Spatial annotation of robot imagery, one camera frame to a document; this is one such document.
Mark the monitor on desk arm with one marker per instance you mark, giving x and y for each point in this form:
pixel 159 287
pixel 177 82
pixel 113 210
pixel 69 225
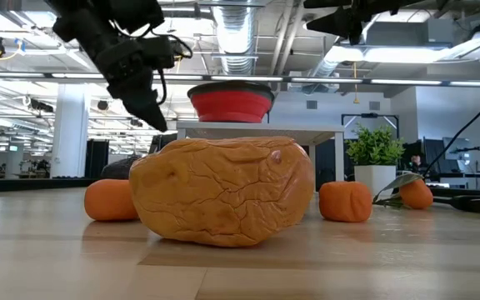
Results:
pixel 454 146

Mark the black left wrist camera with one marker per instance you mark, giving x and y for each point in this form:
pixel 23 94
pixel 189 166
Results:
pixel 158 52

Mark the black cabinet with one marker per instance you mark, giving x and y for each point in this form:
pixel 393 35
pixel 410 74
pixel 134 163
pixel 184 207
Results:
pixel 96 158

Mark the black partition panel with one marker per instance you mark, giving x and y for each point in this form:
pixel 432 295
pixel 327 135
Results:
pixel 433 156

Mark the small orange mandarin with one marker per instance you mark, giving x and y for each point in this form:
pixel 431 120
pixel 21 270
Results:
pixel 344 202
pixel 108 200

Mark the small green potted plant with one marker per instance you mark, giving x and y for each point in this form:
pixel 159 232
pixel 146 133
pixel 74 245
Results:
pixel 375 150

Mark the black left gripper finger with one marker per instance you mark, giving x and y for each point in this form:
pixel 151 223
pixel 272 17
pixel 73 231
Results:
pixel 146 110

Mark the black overhead rig frame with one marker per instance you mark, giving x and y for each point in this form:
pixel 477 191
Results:
pixel 369 115

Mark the long white light strip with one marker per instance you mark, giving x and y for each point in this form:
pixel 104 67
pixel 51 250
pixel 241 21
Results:
pixel 244 78

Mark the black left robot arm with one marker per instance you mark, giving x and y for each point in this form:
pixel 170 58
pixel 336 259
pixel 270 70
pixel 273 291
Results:
pixel 98 21

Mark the black kitchen knife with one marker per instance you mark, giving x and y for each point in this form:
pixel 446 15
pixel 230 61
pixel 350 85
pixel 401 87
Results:
pixel 473 204

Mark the dark purple plum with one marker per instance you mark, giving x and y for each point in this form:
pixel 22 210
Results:
pixel 119 168

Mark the person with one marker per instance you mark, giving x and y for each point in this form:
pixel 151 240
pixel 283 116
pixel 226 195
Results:
pixel 416 160

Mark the red collapsible colander bowl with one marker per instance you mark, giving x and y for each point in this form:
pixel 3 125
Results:
pixel 231 106

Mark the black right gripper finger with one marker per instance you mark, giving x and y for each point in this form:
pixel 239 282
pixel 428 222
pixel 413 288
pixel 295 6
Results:
pixel 331 3
pixel 336 23

